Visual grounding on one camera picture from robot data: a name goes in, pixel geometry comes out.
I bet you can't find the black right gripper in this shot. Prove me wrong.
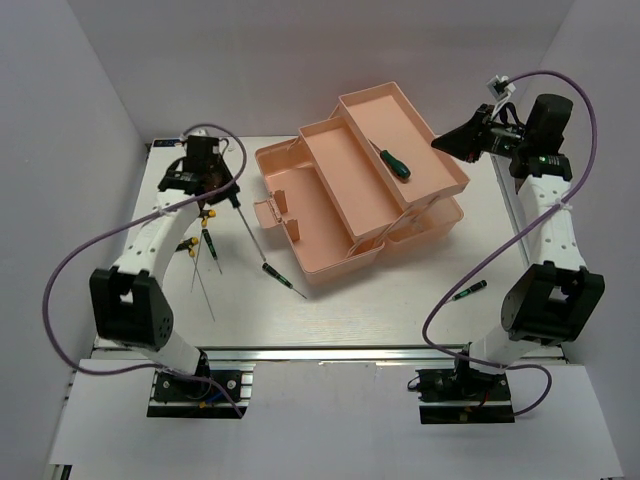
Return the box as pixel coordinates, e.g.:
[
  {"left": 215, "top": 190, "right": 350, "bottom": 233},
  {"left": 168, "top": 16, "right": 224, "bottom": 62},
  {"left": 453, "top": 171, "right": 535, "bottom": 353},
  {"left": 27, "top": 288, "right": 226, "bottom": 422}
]
[{"left": 430, "top": 104, "right": 530, "bottom": 163}]

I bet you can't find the large green-handled screwdriver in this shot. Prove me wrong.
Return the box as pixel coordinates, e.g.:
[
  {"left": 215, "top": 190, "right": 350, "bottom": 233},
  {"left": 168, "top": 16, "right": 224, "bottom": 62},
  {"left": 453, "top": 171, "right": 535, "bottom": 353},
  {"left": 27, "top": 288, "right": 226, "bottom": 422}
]
[{"left": 369, "top": 140, "right": 411, "bottom": 182}]

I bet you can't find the yellow-black T-handle hex key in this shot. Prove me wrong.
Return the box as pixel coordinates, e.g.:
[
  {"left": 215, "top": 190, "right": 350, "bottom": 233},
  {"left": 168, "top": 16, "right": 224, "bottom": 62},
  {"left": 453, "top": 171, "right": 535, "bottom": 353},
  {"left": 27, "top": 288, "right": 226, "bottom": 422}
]
[
  {"left": 175, "top": 237, "right": 215, "bottom": 320},
  {"left": 191, "top": 209, "right": 216, "bottom": 286}
]

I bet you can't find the pink plastic toolbox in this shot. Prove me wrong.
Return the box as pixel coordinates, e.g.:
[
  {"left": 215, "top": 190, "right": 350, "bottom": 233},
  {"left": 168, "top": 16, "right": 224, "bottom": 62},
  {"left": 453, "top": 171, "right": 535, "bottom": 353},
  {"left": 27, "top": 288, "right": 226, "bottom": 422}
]
[{"left": 254, "top": 82, "right": 469, "bottom": 284}]

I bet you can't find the small black-green precision screwdriver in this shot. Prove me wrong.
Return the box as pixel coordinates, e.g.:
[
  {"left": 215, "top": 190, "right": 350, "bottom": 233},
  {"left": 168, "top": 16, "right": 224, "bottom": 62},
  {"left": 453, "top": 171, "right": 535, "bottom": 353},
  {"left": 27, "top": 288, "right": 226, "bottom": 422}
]
[{"left": 450, "top": 280, "right": 487, "bottom": 301}]

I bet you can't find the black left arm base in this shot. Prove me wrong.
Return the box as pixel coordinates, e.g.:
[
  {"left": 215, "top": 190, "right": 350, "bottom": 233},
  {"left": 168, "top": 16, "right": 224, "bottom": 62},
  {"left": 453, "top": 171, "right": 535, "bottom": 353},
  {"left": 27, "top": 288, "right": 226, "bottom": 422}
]
[{"left": 147, "top": 367, "right": 253, "bottom": 420}]

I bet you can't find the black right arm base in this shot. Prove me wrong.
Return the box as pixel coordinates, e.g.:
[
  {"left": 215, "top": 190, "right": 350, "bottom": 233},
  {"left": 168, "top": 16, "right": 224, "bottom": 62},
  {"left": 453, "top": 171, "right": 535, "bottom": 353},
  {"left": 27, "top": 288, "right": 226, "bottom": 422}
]
[{"left": 407, "top": 369, "right": 515, "bottom": 425}]

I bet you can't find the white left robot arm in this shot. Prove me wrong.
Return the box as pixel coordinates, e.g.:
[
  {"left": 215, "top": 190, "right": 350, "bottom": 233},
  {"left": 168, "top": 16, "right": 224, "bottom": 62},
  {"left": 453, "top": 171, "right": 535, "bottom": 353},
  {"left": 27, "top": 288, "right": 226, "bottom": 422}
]
[{"left": 89, "top": 129, "right": 232, "bottom": 399}]

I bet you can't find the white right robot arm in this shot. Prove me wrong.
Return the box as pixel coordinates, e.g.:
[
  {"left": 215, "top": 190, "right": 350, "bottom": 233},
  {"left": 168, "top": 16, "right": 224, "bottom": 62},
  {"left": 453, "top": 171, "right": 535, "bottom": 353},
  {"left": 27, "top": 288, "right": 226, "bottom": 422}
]
[{"left": 432, "top": 94, "right": 605, "bottom": 399}]

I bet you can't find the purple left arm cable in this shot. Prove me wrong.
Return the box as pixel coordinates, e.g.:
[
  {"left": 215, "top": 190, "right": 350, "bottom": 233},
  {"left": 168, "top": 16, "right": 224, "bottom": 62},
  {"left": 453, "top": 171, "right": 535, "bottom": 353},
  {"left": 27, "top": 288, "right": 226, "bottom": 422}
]
[{"left": 42, "top": 123, "right": 250, "bottom": 419}]

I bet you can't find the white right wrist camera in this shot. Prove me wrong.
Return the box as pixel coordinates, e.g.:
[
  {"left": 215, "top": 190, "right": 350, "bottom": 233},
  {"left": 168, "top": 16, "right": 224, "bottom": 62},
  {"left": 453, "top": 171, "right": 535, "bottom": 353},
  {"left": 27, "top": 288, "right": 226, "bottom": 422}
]
[{"left": 486, "top": 75, "right": 516, "bottom": 102}]

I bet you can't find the front aluminium rail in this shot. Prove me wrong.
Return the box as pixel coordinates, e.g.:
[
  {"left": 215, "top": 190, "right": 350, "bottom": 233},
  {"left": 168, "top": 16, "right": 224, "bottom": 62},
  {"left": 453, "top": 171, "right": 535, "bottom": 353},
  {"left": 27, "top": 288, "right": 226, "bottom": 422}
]
[{"left": 89, "top": 344, "right": 571, "bottom": 369}]

